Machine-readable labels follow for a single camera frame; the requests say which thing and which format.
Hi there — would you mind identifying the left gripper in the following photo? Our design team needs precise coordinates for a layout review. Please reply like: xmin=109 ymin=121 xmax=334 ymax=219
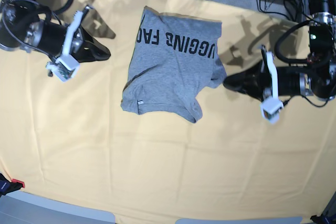
xmin=223 ymin=45 xmax=313 ymax=101

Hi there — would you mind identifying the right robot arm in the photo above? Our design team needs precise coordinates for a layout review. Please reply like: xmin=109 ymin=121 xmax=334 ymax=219
xmin=1 ymin=0 xmax=111 ymax=63

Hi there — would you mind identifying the black clamp right corner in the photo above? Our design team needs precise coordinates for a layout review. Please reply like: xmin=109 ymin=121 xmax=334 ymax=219
xmin=310 ymin=215 xmax=335 ymax=224

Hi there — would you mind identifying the grey t-shirt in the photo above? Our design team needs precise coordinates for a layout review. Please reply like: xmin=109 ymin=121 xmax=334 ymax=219
xmin=121 ymin=7 xmax=226 ymax=123

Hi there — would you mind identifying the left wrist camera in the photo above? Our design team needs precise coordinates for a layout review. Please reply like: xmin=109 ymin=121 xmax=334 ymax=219
xmin=260 ymin=97 xmax=284 ymax=124

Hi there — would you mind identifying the yellow table cloth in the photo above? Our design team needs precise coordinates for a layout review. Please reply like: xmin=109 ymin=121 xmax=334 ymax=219
xmin=1 ymin=0 xmax=335 ymax=223

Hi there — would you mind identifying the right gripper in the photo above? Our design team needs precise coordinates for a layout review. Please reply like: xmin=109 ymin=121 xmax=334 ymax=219
xmin=25 ymin=9 xmax=111 ymax=62

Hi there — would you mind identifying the red and black clamp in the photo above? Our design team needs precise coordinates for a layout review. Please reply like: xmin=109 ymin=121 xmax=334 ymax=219
xmin=0 ymin=174 xmax=25 ymax=197

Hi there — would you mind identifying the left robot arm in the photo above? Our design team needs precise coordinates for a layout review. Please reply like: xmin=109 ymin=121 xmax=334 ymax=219
xmin=223 ymin=0 xmax=335 ymax=104

